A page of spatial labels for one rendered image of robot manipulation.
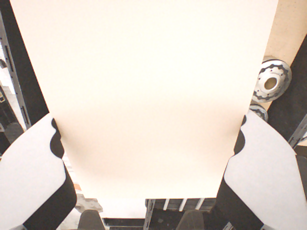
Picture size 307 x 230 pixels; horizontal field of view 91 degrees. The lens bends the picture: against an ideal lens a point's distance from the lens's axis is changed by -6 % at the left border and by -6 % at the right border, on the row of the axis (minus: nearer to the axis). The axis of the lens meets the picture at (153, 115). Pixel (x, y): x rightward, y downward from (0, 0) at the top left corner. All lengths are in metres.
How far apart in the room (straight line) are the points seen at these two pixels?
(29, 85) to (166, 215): 0.65
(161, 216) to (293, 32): 0.72
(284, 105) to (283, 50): 0.13
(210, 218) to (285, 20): 0.72
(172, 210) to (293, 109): 0.57
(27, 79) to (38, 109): 0.07
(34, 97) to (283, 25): 0.55
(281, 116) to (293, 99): 0.05
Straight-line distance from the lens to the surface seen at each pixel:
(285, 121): 0.48
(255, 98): 0.44
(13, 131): 1.58
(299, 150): 0.65
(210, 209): 0.82
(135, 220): 1.79
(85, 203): 1.06
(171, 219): 0.76
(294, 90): 0.48
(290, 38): 0.48
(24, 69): 0.39
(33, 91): 0.42
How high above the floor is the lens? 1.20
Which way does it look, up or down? 60 degrees down
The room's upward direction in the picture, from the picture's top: 179 degrees counter-clockwise
